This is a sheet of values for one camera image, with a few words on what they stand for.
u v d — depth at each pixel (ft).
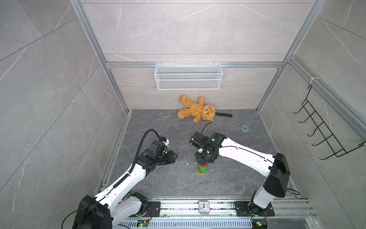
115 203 1.47
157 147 2.05
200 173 2.79
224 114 3.88
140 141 2.00
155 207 2.41
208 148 1.77
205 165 2.56
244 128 3.52
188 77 3.30
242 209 2.40
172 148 3.22
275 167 1.42
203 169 2.56
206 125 3.63
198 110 3.63
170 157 2.33
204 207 2.40
